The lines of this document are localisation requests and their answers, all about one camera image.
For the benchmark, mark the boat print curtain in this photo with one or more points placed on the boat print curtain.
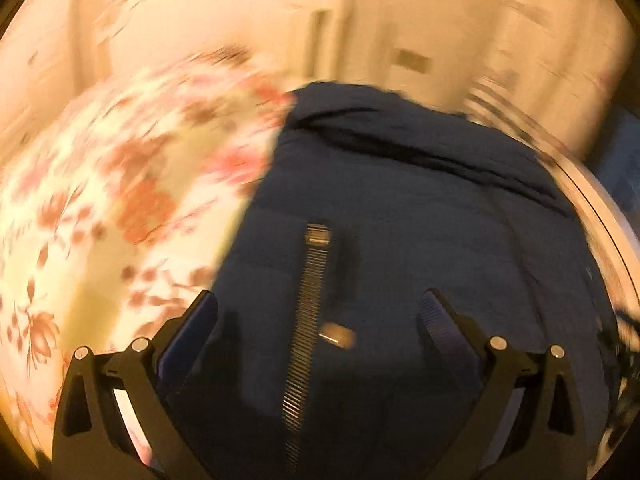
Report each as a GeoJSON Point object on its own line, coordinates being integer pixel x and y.
{"type": "Point", "coordinates": [550, 50]}

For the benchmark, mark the white wooden bed headboard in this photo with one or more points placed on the white wooden bed headboard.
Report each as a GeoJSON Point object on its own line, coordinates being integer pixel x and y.
{"type": "Point", "coordinates": [210, 15]}

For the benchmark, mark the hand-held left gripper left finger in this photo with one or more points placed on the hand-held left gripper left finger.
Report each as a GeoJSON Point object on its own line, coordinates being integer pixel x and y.
{"type": "Point", "coordinates": [190, 330]}

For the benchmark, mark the floral bed sheet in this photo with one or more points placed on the floral bed sheet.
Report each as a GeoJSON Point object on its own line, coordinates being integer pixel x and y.
{"type": "Point", "coordinates": [125, 185]}

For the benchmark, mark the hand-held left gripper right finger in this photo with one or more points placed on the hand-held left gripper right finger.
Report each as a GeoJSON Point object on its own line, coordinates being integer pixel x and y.
{"type": "Point", "coordinates": [445, 330]}

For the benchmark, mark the gold wall socket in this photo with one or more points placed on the gold wall socket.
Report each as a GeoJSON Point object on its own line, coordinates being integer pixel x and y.
{"type": "Point", "coordinates": [412, 61]}

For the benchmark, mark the navy blue puffer jacket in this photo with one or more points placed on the navy blue puffer jacket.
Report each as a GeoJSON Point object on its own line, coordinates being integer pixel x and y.
{"type": "Point", "coordinates": [400, 220]}

